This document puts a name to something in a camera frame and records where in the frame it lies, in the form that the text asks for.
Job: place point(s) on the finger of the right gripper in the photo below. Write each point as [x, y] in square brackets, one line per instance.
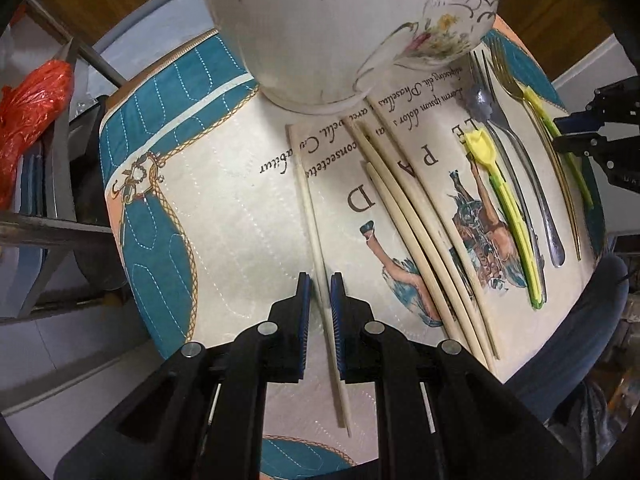
[589, 144]
[578, 123]

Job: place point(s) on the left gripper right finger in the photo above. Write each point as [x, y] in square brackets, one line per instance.
[441, 414]

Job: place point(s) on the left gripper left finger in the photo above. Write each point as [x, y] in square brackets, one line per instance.
[200, 414]

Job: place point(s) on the yellow green plastic utensil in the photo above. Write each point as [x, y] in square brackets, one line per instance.
[534, 101]

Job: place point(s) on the gold metal fork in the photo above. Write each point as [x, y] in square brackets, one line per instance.
[511, 87]

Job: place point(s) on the flower-head metal spoon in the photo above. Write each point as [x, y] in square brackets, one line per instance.
[476, 104]

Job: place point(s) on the yellow plastic spoon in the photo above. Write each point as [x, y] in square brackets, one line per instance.
[480, 145]

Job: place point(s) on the dark blue trouser leg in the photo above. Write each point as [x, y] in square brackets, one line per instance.
[549, 377]

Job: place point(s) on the printed quilted placemat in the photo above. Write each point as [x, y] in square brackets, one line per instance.
[199, 183]

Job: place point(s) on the metal shelf rack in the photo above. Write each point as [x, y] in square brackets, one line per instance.
[56, 246]

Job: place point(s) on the white ceramic utensil holder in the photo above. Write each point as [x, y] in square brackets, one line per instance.
[313, 61]

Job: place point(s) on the red plastic bag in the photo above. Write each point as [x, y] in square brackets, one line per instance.
[26, 112]

